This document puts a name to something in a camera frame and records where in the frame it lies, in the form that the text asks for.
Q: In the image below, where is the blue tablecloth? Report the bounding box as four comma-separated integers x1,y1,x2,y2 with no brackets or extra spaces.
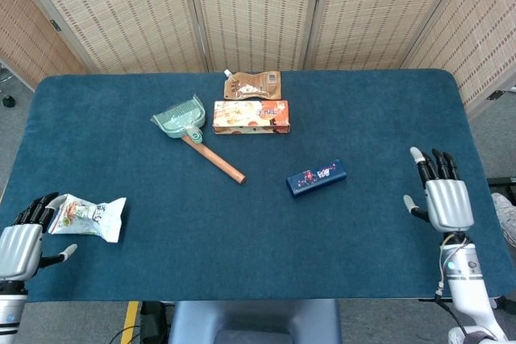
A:
0,68,511,304

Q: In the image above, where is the blue glasses case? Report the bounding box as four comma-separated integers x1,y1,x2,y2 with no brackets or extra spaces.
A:
285,158,348,199

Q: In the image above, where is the black caster stool base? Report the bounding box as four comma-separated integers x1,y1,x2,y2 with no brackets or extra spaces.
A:
0,64,17,109

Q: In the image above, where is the orange snack box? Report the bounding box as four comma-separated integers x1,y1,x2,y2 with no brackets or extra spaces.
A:
212,100,291,135

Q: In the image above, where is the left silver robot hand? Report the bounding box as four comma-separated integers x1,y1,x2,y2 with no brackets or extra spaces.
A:
0,193,78,280

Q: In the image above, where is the green dustpan wooden handle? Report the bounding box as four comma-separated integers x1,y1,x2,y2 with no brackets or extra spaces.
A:
181,127,246,185

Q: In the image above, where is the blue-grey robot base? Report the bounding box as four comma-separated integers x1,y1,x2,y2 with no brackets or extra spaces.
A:
168,299,343,344

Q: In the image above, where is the black equipment base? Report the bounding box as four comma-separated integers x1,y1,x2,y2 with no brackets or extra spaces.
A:
486,176,516,189

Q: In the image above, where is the grey sneaker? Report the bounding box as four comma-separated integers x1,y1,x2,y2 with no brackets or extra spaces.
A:
491,192,516,247

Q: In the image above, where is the brown spout pouch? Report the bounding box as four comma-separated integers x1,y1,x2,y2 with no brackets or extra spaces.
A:
223,69,282,101

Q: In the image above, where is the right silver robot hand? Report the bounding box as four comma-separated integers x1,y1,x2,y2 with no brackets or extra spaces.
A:
403,146,475,234

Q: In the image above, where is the mint green dustpan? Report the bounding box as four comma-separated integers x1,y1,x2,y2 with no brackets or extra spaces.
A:
150,93,208,139

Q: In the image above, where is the woven folding screen panel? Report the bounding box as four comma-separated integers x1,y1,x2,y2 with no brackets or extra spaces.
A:
304,0,471,71
0,0,88,91
185,0,326,73
401,0,516,119
7,0,209,75

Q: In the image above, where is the white snack bag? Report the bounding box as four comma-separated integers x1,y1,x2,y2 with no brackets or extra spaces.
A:
48,193,127,244

